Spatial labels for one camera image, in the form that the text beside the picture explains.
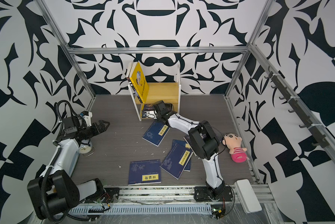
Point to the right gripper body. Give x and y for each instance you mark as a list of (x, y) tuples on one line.
[(159, 117)]

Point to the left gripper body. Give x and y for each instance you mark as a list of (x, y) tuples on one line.
[(89, 132)]

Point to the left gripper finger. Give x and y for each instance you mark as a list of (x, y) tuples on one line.
[(103, 124), (101, 130)]

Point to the small blue book yellow label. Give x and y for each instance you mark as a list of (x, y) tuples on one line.
[(156, 133)]

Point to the blue book front yellow label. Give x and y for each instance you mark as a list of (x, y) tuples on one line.
[(144, 172)]

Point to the purple book with old man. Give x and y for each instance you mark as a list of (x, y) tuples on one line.
[(150, 107)]

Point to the yellow cartoon cover book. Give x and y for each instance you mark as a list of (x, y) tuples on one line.
[(145, 87)]

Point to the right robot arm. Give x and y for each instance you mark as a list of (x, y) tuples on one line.
[(214, 181)]

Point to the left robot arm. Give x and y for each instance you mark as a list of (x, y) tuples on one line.
[(53, 194)]

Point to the wooden white-framed bookshelf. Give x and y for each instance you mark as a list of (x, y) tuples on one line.
[(167, 92)]

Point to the purple book right side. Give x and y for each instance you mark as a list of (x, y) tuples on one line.
[(187, 141)]

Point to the blue book underneath tilted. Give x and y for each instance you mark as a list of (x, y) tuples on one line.
[(185, 160)]

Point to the cartoon boy plush doll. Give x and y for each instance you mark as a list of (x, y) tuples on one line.
[(234, 143)]

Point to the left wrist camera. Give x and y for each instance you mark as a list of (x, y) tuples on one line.
[(87, 116)]

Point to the white box on rail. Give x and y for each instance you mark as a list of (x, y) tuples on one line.
[(247, 196)]

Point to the wall hook rail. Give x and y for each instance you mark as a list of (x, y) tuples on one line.
[(299, 108)]

